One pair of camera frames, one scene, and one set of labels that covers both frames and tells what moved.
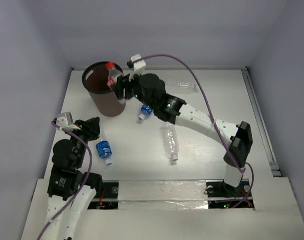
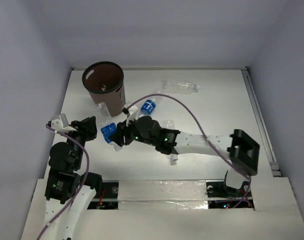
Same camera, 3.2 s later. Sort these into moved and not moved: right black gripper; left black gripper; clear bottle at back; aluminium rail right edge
Moved: right black gripper
Not moved: left black gripper; clear bottle at back; aluminium rail right edge
